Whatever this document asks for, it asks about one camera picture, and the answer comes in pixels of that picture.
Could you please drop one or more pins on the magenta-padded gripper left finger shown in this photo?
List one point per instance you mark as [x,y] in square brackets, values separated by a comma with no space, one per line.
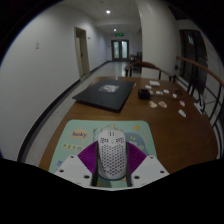
[74,168]

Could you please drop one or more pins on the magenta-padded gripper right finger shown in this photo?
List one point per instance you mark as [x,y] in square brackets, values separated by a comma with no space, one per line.
[148,168]

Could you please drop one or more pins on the white perforated computer mouse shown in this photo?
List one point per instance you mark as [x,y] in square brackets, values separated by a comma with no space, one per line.
[111,155]

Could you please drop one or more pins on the mint green printed mouse pad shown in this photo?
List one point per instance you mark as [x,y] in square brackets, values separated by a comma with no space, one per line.
[80,140]

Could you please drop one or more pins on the small tan sticker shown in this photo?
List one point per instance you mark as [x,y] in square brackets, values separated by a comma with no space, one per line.
[153,104]

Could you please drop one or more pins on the small pink sticker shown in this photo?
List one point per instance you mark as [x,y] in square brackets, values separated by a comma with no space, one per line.
[162,104]
[182,103]

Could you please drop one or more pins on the small black block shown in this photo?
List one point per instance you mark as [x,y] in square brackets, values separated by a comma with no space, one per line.
[144,94]

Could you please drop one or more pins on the black closed laptop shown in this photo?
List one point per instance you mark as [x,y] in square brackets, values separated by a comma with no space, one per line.
[106,93]

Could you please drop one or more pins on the white flat card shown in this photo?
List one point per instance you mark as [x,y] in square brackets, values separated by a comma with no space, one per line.
[154,83]

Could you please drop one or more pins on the wooden chair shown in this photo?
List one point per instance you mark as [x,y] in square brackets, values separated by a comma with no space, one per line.
[148,65]

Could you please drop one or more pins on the wood-topped black metal railing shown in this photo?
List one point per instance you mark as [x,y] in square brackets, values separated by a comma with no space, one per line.
[200,66]

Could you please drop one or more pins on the side door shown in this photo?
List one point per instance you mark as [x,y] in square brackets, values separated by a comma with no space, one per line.
[82,53]

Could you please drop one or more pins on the dark framed window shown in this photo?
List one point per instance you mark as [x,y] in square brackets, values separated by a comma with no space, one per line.
[193,56]

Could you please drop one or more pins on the glazed double door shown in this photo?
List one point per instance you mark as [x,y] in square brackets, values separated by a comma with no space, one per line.
[120,50]

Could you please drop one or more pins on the green exit sign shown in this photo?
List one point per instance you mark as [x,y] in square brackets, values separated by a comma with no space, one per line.
[119,34]

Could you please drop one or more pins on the white wall switch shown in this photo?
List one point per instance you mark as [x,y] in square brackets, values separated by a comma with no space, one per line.
[37,45]

